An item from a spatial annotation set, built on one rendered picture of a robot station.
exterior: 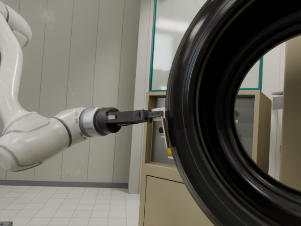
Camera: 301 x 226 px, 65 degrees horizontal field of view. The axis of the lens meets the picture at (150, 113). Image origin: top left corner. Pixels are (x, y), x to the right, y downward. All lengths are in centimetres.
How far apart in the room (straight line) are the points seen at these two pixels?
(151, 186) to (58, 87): 299
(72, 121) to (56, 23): 357
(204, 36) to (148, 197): 96
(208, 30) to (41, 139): 46
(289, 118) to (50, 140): 65
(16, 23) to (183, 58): 81
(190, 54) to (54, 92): 362
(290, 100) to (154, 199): 78
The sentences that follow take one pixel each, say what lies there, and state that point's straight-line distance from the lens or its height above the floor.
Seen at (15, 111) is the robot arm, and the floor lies 112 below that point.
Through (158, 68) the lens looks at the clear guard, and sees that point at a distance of 125.
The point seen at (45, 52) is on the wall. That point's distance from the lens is 412.
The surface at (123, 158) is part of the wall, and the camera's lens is 387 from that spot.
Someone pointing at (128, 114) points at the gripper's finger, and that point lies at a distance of 58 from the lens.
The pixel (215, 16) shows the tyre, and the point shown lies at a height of 130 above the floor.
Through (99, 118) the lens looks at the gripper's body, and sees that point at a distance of 66.
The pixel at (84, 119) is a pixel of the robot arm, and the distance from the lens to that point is 69.
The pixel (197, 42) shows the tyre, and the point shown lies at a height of 126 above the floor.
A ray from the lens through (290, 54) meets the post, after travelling 79.
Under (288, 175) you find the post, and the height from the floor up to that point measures 100.
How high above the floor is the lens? 113
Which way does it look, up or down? 2 degrees up
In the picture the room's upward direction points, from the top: 4 degrees clockwise
